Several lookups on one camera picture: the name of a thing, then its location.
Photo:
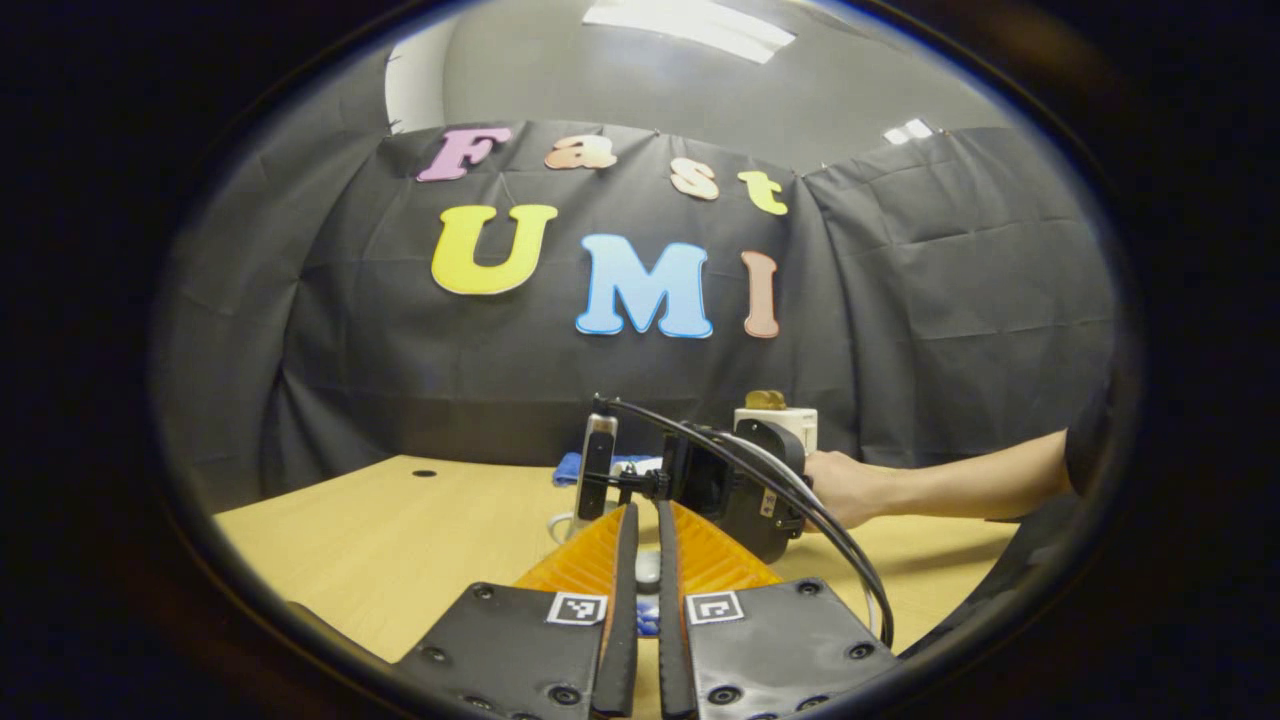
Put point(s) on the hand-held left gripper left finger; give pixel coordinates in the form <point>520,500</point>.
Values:
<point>625,620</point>

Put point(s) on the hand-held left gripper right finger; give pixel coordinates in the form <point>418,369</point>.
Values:
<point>672,620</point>

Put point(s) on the white toaster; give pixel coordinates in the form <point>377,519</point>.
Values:
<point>800,420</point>

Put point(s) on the brown toast slice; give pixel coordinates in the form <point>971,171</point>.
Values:
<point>777,401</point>
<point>757,401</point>

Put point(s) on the blue folded towel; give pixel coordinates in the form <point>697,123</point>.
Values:
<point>567,470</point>

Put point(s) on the black backdrop cloth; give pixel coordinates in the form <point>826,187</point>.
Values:
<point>500,380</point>

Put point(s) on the person's dark clothing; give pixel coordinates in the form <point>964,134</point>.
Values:
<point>1090,450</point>

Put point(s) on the small ceiling light panel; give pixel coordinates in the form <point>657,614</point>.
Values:
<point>908,131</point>

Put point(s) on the long ceiling light panel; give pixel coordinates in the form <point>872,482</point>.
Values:
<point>690,25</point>

